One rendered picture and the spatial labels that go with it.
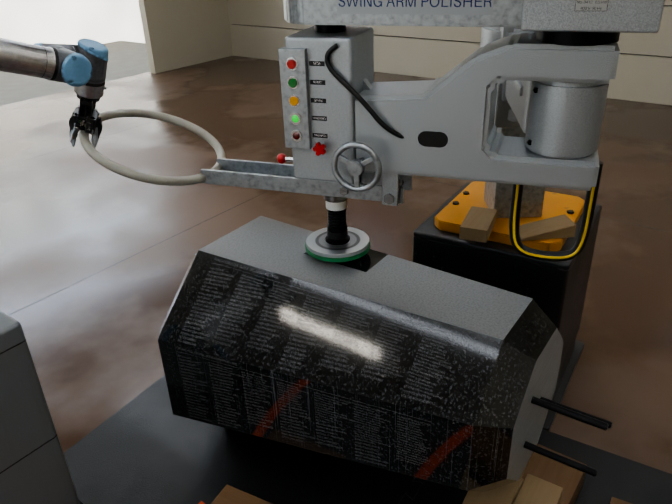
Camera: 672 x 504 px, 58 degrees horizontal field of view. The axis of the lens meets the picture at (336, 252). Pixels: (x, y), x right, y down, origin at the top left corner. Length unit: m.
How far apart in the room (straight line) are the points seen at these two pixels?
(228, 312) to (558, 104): 1.17
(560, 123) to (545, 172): 0.13
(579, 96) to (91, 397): 2.31
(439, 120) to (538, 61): 0.29
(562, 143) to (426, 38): 6.91
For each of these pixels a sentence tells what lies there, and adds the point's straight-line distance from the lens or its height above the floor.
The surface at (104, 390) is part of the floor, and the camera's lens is 3.01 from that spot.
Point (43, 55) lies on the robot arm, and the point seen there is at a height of 1.52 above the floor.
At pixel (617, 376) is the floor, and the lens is 3.04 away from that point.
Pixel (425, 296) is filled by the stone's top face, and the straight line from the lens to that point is 1.84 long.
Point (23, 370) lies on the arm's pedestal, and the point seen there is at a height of 0.70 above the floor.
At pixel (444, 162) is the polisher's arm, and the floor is 1.21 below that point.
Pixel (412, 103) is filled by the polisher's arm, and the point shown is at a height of 1.37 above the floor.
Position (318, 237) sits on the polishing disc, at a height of 0.88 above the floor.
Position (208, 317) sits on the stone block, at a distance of 2.08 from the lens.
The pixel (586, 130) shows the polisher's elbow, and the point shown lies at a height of 1.32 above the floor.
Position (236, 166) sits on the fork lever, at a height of 1.09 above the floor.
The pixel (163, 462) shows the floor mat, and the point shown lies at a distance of 2.56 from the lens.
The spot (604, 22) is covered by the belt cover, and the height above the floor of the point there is 1.59.
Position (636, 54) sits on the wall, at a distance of 7.72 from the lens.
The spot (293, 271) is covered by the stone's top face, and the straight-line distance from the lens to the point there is 1.99.
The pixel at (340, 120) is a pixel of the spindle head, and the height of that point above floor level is 1.32.
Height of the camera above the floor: 1.80
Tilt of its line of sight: 28 degrees down
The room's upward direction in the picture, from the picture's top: 2 degrees counter-clockwise
